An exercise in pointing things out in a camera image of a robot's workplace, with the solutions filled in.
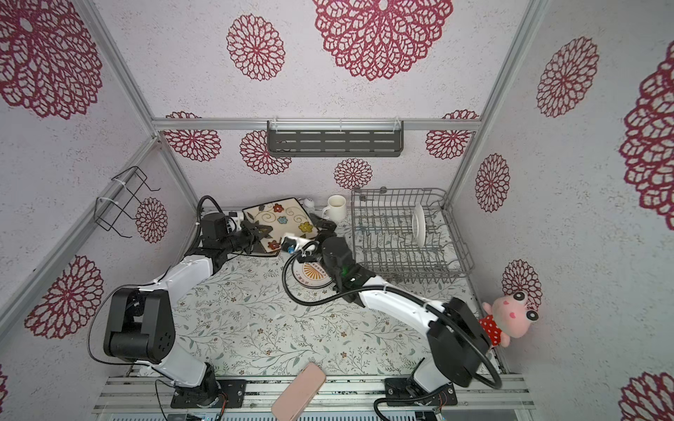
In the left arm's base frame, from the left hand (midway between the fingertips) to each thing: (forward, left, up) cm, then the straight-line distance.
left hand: (273, 227), depth 87 cm
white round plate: (-7, -12, -19) cm, 23 cm away
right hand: (-6, -14, +11) cm, 19 cm away
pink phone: (-45, -10, -19) cm, 50 cm away
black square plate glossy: (+6, -3, -2) cm, 7 cm away
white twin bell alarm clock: (+20, -10, -9) cm, 24 cm away
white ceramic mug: (+21, -21, -13) cm, 32 cm away
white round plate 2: (+7, -52, -8) cm, 53 cm away
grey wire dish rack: (+9, -41, -22) cm, 47 cm away
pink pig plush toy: (-29, -69, -5) cm, 75 cm away
